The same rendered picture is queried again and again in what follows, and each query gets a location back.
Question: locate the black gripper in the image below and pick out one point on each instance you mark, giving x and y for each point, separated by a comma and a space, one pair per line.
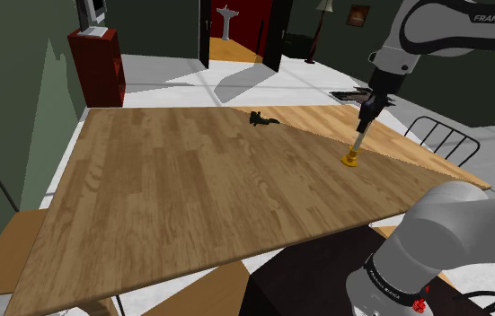
379, 87

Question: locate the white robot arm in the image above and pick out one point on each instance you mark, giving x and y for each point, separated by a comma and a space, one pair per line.
444, 245

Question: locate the floor lamp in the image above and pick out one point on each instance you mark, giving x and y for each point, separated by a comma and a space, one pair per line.
319, 30

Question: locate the dark low cabinet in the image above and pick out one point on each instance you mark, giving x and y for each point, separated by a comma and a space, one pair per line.
296, 46

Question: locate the black door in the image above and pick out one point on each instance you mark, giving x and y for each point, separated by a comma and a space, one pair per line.
277, 35

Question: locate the small black figure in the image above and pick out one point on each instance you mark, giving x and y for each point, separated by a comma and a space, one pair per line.
259, 119

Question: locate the dark robot stand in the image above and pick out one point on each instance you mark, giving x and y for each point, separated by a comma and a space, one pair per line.
312, 275

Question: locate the wooden table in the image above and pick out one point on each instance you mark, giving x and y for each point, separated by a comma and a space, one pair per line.
177, 188

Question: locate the wooden chair seat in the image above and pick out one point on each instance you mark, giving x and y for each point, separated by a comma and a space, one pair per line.
212, 291

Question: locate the red cabinet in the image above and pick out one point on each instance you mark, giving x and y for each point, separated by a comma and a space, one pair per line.
98, 70

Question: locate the brown wall picture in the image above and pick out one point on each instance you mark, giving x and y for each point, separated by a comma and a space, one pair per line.
358, 15

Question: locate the white pedestal sink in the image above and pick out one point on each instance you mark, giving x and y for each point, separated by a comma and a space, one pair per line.
227, 17

